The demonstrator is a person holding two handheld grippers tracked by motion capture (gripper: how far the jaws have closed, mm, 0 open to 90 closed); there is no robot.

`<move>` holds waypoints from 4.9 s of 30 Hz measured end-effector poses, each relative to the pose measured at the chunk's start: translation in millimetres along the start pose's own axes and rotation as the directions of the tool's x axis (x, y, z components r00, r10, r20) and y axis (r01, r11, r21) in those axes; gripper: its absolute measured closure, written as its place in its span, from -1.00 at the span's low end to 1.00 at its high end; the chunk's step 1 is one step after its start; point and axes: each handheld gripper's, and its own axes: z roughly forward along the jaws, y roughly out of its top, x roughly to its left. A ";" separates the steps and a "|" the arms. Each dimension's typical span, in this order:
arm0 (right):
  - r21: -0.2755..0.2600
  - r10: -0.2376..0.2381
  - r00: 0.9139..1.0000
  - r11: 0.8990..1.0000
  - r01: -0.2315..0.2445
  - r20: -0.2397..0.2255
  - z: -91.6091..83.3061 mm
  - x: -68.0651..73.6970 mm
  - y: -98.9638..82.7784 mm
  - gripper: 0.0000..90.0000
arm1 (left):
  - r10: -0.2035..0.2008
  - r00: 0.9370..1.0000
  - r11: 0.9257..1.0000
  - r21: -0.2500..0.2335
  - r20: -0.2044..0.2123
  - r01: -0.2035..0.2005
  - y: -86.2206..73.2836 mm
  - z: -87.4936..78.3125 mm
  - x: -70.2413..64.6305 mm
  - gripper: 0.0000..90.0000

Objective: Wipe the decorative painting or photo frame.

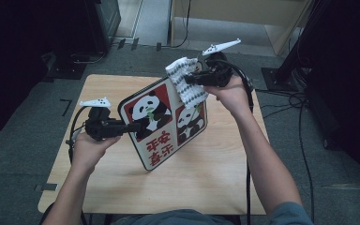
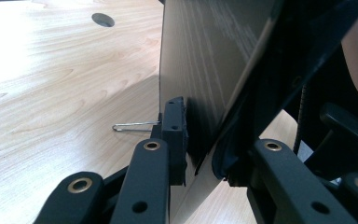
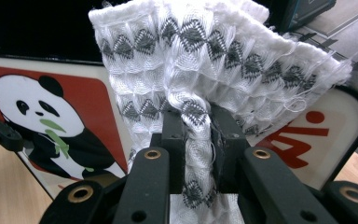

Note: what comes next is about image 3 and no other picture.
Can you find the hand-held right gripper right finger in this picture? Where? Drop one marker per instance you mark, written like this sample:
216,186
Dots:
227,140

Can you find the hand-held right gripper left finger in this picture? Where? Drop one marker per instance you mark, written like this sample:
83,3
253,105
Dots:
175,140

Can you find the white grey patterned cloth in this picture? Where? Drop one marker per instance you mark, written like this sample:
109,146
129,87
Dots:
199,68

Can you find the black cabinet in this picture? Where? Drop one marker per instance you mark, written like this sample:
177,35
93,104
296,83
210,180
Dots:
304,12

